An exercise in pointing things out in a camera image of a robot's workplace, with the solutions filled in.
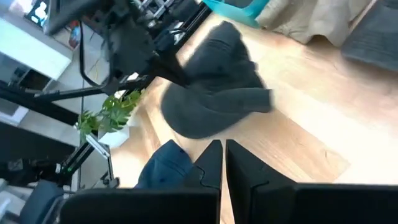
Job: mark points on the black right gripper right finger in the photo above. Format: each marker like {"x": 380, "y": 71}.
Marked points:
{"x": 248, "y": 180}

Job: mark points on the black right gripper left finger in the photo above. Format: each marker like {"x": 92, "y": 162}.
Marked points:
{"x": 205, "y": 174}

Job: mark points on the blue denim cap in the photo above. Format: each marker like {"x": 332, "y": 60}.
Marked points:
{"x": 164, "y": 168}

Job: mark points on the beige cap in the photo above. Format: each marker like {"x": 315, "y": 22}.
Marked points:
{"x": 311, "y": 21}

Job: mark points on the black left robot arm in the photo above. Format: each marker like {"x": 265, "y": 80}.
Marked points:
{"x": 130, "y": 43}

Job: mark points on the green potted plant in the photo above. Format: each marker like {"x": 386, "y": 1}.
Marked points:
{"x": 115, "y": 115}

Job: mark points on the teal plastic tray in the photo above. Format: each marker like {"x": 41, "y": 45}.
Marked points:
{"x": 236, "y": 14}

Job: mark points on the white counter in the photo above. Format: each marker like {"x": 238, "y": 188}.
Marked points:
{"x": 28, "y": 49}

